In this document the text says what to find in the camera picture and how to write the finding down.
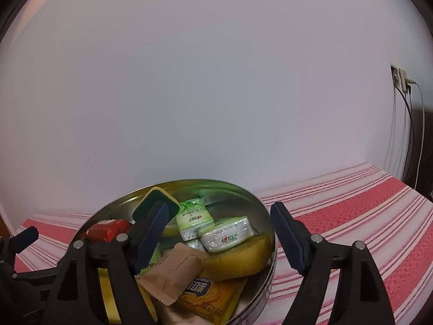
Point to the green yellow scouring sponge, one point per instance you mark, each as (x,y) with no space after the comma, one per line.
(149,201)

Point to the green speckled yellow sponge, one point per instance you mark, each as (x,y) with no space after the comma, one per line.
(243,260)

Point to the red snack packet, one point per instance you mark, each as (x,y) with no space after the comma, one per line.
(108,230)

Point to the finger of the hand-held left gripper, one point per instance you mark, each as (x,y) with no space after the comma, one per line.
(23,238)
(37,274)

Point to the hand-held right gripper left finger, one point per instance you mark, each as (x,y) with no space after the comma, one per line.
(152,233)

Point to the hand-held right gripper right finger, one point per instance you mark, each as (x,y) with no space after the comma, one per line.
(287,233)

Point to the red striped tablecloth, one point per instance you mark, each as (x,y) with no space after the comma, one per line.
(338,210)

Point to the light green white packet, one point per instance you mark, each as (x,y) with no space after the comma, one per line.
(155,260)

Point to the yellow cracker packet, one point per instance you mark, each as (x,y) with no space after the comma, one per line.
(209,298)

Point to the round metal cookie tin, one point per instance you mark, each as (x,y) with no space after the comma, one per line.
(230,193)

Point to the green white carton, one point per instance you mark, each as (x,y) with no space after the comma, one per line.
(230,233)
(192,216)

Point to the white plug adapter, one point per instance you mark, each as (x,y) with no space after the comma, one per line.
(403,79)

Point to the beige paper packet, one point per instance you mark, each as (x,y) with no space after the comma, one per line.
(172,270)

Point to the wall socket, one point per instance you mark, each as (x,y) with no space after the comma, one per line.
(394,76)

